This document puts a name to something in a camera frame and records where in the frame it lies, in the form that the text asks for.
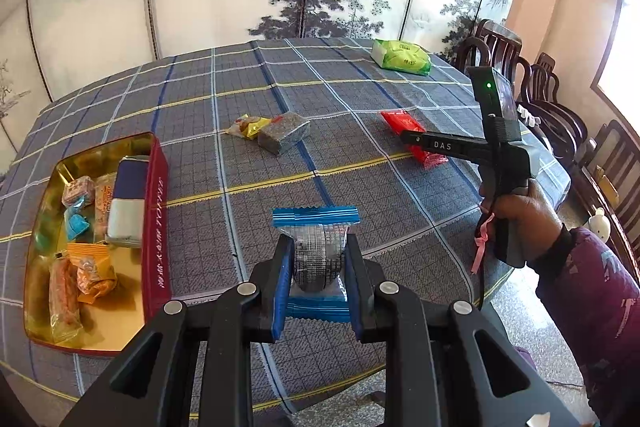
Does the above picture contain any blue-ended clear snack packet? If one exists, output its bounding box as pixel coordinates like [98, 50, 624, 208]
[271, 204, 361, 323]

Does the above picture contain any red snack packet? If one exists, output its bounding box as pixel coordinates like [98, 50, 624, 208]
[380, 109, 449, 171]

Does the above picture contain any white figurine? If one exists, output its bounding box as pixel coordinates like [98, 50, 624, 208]
[587, 208, 611, 243]

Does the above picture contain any red and gold tin box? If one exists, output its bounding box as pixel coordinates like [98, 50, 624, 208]
[22, 132, 173, 360]

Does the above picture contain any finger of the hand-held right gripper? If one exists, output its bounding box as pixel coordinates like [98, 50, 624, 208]
[399, 130, 491, 159]

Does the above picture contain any orange print snack packet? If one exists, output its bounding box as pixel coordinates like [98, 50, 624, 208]
[92, 174, 118, 245]

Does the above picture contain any green snack packet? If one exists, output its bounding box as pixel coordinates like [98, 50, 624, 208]
[371, 38, 432, 76]

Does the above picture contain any dark wooden chair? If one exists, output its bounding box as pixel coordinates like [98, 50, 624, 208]
[520, 52, 588, 168]
[575, 119, 640, 283]
[452, 19, 523, 80]

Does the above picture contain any grey plaid tablecloth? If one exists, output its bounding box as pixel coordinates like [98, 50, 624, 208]
[0, 37, 571, 413]

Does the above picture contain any blue candy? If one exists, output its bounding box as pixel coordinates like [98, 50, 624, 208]
[63, 202, 91, 242]

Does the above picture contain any small square wrapped snack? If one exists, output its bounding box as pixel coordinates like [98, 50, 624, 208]
[61, 176, 96, 208]

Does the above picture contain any clear packet of orange snacks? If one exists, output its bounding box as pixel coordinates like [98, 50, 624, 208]
[48, 257, 85, 344]

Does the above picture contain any person's right hand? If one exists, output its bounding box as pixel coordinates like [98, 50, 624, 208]
[479, 181, 566, 263]

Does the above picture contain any yellow candy packet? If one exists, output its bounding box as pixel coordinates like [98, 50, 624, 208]
[225, 115, 273, 141]

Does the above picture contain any dark sesame bar packet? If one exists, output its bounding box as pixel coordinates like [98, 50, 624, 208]
[257, 111, 311, 156]

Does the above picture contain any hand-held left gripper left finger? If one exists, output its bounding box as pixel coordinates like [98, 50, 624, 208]
[60, 234, 296, 427]

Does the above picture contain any pink ribbon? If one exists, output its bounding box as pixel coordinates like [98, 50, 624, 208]
[471, 214, 496, 273]

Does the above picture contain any person's right forearm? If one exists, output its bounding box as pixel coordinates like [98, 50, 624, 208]
[527, 224, 640, 413]

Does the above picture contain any window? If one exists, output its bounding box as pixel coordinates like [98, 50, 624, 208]
[590, 0, 640, 122]

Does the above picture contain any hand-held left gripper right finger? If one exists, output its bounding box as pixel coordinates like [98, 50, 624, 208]
[345, 232, 576, 427]

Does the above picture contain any white and blue box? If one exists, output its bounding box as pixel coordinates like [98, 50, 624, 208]
[105, 155, 152, 248]

